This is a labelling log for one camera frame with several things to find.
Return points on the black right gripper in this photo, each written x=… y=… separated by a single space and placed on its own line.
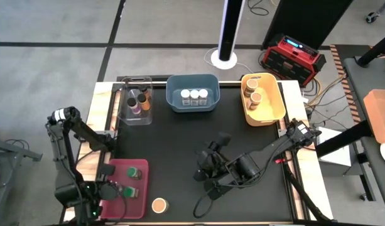
x=211 y=161

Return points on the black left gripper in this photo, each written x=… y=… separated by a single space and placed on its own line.
x=102 y=191

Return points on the green-lid oregano spice jar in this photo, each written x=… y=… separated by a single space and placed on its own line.
x=130 y=192
x=134 y=172

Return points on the tan-lid furikake seasoning jar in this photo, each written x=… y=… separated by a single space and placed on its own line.
x=255 y=99
x=251 y=85
x=159 y=205

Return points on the white-lid bagel seasoning jar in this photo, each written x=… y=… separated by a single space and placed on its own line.
x=185 y=95
x=194 y=95
x=203 y=95

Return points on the black-lid purple-label spice jar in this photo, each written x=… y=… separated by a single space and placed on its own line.
x=133 y=105

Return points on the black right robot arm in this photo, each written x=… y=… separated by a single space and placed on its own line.
x=274 y=150

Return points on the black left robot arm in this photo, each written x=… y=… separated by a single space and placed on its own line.
x=66 y=157

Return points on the pink plastic bin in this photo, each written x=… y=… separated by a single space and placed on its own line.
x=126 y=207

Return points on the red tag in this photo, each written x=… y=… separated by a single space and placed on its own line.
x=279 y=161

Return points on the blue plastic bin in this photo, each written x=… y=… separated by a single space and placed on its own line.
x=204 y=83

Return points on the silver metal bar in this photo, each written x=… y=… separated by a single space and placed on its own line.
x=230 y=83

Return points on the clear plastic bin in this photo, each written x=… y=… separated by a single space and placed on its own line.
x=137 y=116

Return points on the yellow plastic bin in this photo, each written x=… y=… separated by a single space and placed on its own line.
x=270 y=106

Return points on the grey metal stand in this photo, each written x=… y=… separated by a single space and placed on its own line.
x=19 y=151

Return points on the white box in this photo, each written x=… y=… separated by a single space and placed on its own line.
x=333 y=153

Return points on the red portable power station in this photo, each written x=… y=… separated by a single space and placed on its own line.
x=289 y=62

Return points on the black and white tower pole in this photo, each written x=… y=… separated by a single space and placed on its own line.
x=230 y=31

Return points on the black diagonal beam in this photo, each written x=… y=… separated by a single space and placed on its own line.
x=343 y=139

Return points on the grey side table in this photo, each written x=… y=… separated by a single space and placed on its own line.
x=355 y=81

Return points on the black partition screen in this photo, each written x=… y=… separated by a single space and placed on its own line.
x=305 y=22

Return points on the orange plastic bin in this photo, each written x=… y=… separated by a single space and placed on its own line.
x=380 y=116

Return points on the black slanted pole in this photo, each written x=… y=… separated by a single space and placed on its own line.
x=376 y=48

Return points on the black caster wheel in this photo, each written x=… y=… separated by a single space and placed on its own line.
x=371 y=16

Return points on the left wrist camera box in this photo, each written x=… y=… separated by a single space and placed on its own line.
x=107 y=169

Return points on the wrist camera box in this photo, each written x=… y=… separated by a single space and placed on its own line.
x=214 y=193
x=107 y=169

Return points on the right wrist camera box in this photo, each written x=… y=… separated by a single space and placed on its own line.
x=214 y=193

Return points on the black table frame strut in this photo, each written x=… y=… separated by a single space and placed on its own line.
x=305 y=197

